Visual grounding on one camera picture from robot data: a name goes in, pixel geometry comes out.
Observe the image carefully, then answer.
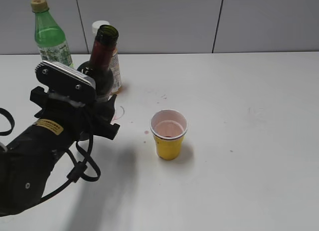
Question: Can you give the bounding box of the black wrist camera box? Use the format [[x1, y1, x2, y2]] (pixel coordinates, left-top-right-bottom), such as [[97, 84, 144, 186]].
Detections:
[[35, 60, 96, 104]]

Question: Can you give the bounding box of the orange juice bottle white cap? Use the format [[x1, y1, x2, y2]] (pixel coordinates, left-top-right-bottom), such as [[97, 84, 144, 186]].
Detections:
[[92, 20, 122, 94]]

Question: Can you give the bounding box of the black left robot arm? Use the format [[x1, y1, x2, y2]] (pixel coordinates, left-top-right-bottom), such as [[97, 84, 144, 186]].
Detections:
[[0, 87, 120, 217]]

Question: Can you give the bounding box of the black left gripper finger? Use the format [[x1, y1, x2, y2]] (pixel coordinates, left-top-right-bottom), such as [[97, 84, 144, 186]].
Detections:
[[96, 94, 117, 123]]

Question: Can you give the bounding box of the green plastic soda bottle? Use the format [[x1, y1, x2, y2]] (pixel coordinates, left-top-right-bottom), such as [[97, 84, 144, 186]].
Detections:
[[30, 0, 73, 67]]

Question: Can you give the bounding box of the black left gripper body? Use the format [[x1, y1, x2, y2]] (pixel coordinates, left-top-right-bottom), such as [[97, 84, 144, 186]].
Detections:
[[30, 86, 120, 141]]

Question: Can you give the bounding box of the dark red wine bottle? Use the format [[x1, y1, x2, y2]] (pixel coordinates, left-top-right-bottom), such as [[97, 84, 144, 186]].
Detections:
[[77, 24, 119, 102]]

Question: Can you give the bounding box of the yellow paper cup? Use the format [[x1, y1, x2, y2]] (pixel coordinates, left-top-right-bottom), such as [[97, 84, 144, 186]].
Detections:
[[150, 109, 188, 161]]

